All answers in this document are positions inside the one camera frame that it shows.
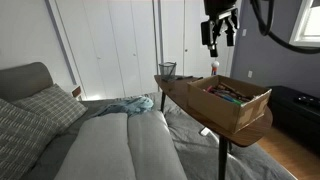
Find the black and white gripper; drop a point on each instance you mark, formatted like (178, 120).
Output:
(218, 6)

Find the brown cardboard box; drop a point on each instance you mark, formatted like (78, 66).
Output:
(220, 108)

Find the dark pen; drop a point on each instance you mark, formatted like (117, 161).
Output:
(186, 77)

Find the colourful pens bundle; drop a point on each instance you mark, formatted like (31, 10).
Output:
(226, 93)

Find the black mesh pen cup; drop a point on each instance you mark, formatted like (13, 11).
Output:
(167, 69)

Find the brown oval wooden table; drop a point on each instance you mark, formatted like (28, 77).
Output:
(176, 91)

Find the white framed window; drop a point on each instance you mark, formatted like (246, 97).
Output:
(308, 23)

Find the white closet doors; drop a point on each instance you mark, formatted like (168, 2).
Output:
(133, 46)

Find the small white object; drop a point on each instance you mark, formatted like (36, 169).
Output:
(205, 131)

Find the black low cabinet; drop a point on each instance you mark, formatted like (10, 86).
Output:
(293, 115)

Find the black device on cabinet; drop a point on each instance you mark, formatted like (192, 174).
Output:
(308, 100)

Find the blue crumpled cloth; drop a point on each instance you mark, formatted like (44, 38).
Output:
(130, 105)

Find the grey sofa bed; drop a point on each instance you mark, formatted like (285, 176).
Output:
(196, 153)

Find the light grey folded blanket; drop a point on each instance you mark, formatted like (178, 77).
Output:
(123, 150)

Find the small wooden nightstand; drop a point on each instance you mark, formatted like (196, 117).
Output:
(76, 91)

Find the grey plaid pillow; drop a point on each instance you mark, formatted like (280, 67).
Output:
(53, 105)

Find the grey upholstered headboard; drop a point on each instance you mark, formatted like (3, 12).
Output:
(21, 80)

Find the grey dashed pattern pillow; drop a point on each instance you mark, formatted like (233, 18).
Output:
(20, 140)

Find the white light switch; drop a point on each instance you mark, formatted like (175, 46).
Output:
(244, 32)

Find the white wall outlet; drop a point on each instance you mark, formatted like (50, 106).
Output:
(250, 74)

